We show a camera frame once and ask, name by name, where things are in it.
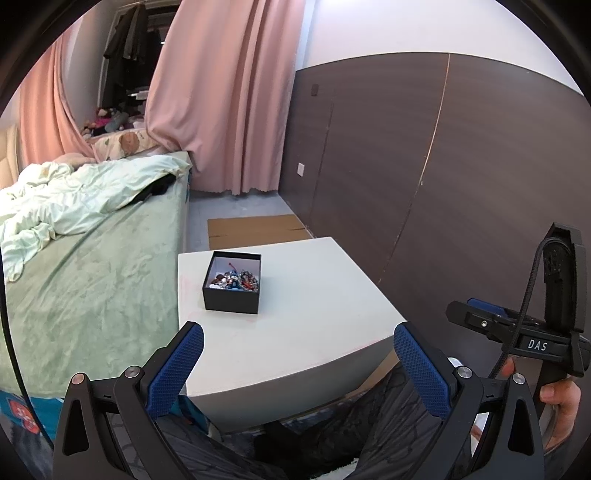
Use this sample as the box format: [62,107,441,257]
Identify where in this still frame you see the black cable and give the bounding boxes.
[486,235,565,381]

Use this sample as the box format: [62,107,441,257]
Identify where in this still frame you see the pink curtain by wall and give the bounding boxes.
[145,0,304,195]

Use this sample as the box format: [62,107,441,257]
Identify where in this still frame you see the pink window curtain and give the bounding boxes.
[19,34,93,166]

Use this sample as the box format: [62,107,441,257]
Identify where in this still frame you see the black jewelry box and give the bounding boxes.
[202,251,262,315]

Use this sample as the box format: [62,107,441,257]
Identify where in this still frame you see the person's patterned trouser legs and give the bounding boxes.
[157,365,442,479]

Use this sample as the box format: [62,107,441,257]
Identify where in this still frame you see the hanging dark clothes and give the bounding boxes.
[101,3,161,109]

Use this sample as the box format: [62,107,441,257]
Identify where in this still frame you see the light green duvet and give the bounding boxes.
[1,152,190,283]

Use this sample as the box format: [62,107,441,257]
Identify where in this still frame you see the flat cardboard sheet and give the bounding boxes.
[207,214,311,250]

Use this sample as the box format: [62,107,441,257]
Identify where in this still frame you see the green bed mattress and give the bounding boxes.
[1,154,190,398]

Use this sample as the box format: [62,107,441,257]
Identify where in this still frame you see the person's right hand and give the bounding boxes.
[496,358,582,455]

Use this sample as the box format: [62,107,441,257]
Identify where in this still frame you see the black cloth on bed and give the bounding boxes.
[130,174,176,204]

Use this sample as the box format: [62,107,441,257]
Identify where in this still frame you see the pile of mixed jewelry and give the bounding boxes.
[206,263,259,293]

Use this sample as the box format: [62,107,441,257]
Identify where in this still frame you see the patterned pillow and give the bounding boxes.
[91,129,159,162]

